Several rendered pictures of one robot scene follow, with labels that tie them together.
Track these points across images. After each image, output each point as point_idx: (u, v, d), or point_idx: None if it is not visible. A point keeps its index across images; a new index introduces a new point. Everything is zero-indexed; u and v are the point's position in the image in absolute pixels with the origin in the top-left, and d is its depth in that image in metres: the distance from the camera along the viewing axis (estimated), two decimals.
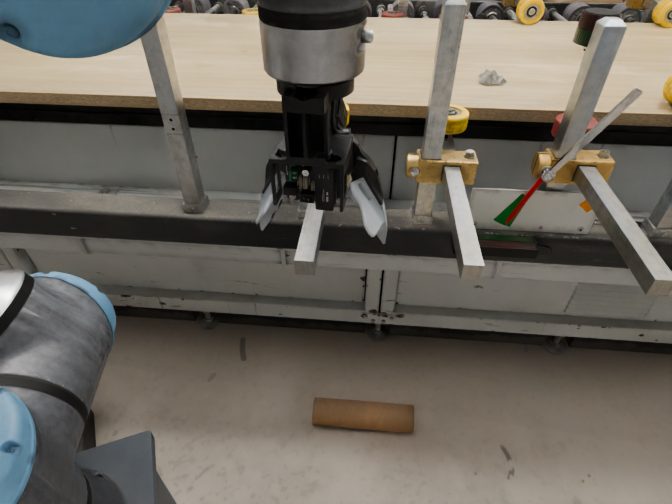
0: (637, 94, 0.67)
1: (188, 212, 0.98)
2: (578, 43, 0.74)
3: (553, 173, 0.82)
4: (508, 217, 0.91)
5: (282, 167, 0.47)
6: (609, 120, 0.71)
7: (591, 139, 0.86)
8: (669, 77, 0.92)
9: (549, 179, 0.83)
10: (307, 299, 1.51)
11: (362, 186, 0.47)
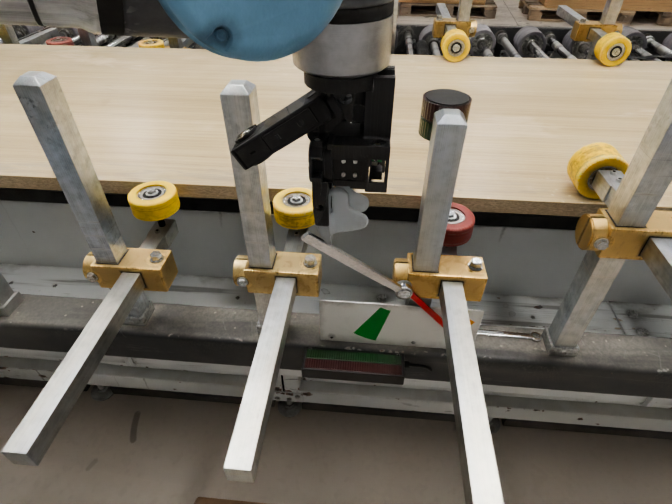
0: (307, 238, 0.53)
1: None
2: (421, 135, 0.56)
3: (402, 289, 0.64)
4: None
5: (328, 191, 0.46)
6: (338, 255, 0.56)
7: (465, 240, 0.68)
8: (573, 155, 0.74)
9: (409, 294, 0.64)
10: (204, 373, 1.33)
11: None
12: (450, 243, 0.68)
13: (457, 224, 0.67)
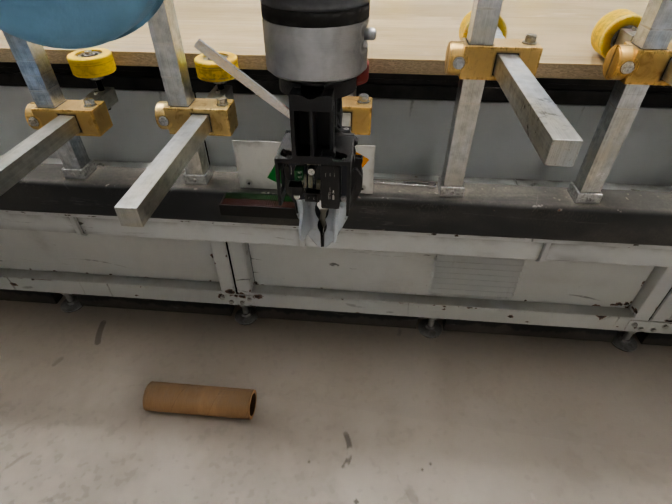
0: (199, 45, 0.62)
1: None
2: None
3: None
4: None
5: None
6: (231, 69, 0.66)
7: (360, 81, 0.80)
8: (462, 21, 0.84)
9: None
10: (163, 280, 1.42)
11: None
12: None
13: None
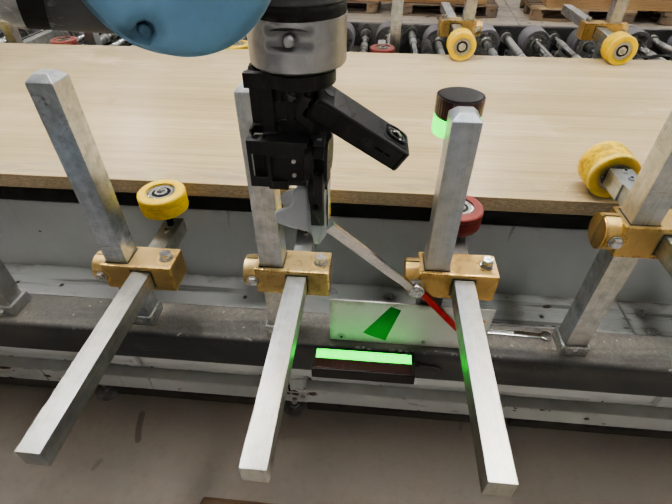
0: (332, 229, 0.52)
1: None
2: (435, 133, 0.56)
3: (414, 288, 0.64)
4: (453, 329, 0.70)
5: None
6: (359, 249, 0.55)
7: (474, 230, 0.70)
8: (583, 154, 0.74)
9: (421, 293, 0.64)
10: (209, 373, 1.33)
11: None
12: (459, 233, 0.69)
13: (466, 214, 0.69)
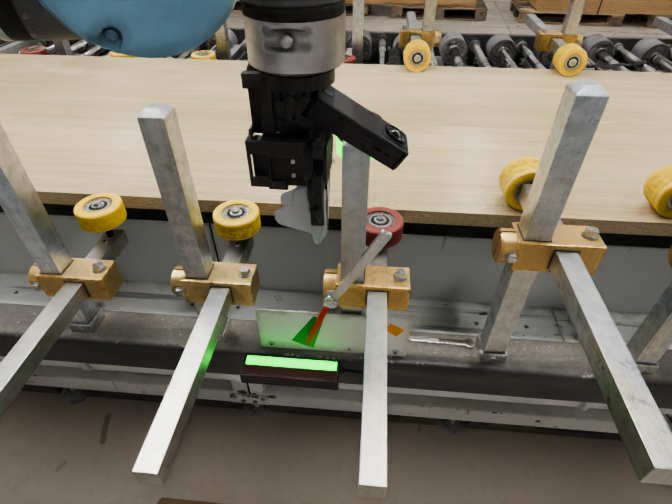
0: (385, 237, 0.52)
1: None
2: (338, 154, 0.59)
3: (335, 300, 0.67)
4: (306, 339, 0.75)
5: None
6: (368, 259, 0.56)
7: (394, 243, 0.73)
8: (503, 169, 0.77)
9: (333, 307, 0.68)
10: (172, 376, 1.36)
11: None
12: None
13: (385, 227, 0.72)
